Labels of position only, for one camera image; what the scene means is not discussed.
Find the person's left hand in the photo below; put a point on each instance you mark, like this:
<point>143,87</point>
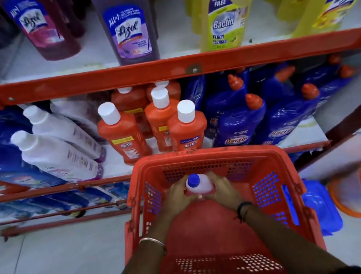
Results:
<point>175,199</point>

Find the person's right hand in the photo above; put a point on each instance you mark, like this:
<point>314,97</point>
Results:
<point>225,193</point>

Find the person's right fingers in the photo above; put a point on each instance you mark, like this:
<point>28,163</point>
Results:
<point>218,183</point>

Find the person's left fingers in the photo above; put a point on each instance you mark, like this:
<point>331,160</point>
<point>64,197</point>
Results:
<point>180,188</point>

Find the white bottle with blue cap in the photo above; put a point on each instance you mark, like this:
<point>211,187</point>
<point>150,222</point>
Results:
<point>201,187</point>

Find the person's left forearm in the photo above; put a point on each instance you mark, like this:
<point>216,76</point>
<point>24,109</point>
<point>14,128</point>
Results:
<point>142,268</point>

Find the person's right forearm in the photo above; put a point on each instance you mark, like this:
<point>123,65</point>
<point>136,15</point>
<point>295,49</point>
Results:
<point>283,248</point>

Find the black wristband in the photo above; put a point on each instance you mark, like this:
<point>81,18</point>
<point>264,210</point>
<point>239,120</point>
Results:
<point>243,207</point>

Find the red plastic shopping basket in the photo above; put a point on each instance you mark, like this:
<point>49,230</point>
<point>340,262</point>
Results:
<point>210,231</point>

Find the orange bottle with white cap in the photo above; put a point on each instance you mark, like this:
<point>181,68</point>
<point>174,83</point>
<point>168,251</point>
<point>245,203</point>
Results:
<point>173,89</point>
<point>161,117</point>
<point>125,138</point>
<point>130,103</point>
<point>188,130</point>

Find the silver bangle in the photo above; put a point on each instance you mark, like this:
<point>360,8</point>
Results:
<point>152,241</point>

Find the row of blue orange-capped bottles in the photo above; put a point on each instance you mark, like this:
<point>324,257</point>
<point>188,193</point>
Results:
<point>239,123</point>

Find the blue plastic container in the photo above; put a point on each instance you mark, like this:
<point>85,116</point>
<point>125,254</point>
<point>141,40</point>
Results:
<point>317,206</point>

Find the row of lying blue bottles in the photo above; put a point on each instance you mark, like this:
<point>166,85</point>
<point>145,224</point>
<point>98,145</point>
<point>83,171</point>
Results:
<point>59,202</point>

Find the orange metal shelf rack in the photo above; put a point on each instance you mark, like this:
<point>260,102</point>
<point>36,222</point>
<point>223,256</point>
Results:
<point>92,81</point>

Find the black sleeve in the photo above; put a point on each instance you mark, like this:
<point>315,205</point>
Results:
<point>353,271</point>

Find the purple floor cleaner bottle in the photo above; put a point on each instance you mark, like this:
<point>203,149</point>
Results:
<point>128,25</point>

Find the group of blue cleaner bottles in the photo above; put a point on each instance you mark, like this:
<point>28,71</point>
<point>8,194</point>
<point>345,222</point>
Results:
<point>0,164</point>

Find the maroon floor cleaner bottle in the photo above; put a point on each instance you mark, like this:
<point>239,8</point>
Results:
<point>43,30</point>
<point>71,13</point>

